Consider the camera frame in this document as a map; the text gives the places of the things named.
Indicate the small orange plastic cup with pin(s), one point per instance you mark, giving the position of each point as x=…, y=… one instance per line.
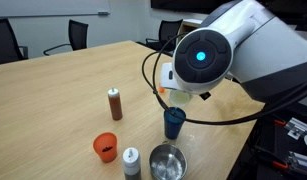
x=161, y=89

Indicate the whiteboard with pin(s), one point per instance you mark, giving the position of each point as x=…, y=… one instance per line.
x=49, y=7

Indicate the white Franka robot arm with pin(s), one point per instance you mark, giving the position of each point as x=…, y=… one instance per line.
x=259, y=43

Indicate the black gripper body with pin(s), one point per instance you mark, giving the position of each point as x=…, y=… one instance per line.
x=205, y=96

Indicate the whiteboard eraser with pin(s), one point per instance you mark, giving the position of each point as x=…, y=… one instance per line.
x=103, y=13

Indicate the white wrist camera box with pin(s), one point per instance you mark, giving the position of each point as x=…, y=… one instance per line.
x=166, y=78

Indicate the steel bowl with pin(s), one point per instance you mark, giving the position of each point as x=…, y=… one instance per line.
x=168, y=163

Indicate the squeeze bottle dark sauce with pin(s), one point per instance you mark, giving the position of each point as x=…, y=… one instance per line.
x=131, y=165

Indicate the large orange plastic cup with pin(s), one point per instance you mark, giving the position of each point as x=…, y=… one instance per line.
x=105, y=148

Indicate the squeeze bottle red-brown sauce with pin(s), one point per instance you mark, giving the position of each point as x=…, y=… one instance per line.
x=115, y=106

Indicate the wooden cabinet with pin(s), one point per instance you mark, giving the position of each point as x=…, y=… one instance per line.
x=189, y=26

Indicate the blue plastic cup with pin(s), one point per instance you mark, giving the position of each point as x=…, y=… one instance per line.
x=173, y=125

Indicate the silver aluminium bracket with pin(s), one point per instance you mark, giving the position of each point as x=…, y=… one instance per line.
x=298, y=128

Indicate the black mesh office chair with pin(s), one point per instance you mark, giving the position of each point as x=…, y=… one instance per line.
x=3, y=43

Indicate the black wall screen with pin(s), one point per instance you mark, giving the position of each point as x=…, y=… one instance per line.
x=179, y=5

